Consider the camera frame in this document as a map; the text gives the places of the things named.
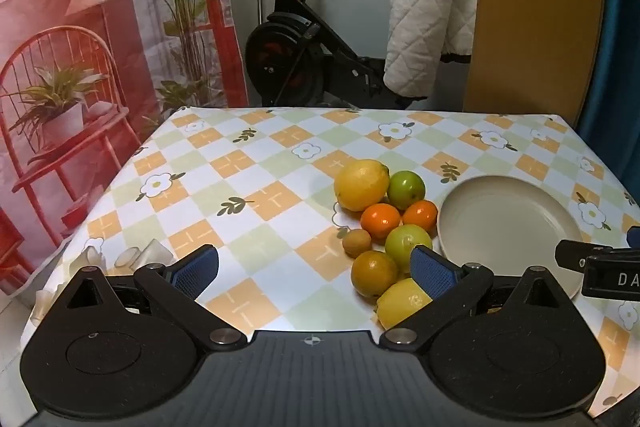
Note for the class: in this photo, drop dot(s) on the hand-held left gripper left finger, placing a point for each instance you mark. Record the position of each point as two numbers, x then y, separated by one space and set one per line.
192 274

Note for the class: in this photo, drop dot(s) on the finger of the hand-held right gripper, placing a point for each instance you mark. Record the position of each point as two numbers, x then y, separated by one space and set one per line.
634 237
570 252

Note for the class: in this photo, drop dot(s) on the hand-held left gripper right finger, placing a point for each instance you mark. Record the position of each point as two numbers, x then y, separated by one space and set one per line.
432 274

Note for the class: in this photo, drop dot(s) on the green jujube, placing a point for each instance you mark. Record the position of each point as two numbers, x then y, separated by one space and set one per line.
405 244
406 189

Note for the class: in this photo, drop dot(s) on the yellow lemon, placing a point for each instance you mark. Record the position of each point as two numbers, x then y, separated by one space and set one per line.
361 184
400 304

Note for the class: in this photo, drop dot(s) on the dark orange fruit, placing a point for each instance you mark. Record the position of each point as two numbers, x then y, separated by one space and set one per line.
374 273

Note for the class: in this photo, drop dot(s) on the small orange tangerine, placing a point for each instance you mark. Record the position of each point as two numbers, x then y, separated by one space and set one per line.
421 214
381 221

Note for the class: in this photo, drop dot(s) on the beige plate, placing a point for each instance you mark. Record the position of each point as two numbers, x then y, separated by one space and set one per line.
500 227

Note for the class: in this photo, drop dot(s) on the small brown longan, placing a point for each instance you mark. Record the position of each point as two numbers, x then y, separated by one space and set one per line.
356 243

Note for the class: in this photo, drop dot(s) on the checked floral tablecloth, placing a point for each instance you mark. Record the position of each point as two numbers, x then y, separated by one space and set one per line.
250 167

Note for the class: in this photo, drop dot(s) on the teal curtain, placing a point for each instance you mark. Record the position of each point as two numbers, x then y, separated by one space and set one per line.
625 57

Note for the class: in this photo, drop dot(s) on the black exercise bike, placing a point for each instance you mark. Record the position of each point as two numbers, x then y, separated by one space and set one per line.
285 52

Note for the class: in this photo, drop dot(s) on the wooden board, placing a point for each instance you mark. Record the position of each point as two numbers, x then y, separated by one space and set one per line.
535 7

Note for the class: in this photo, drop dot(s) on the white quilted jacket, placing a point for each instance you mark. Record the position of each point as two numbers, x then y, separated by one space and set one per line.
425 17

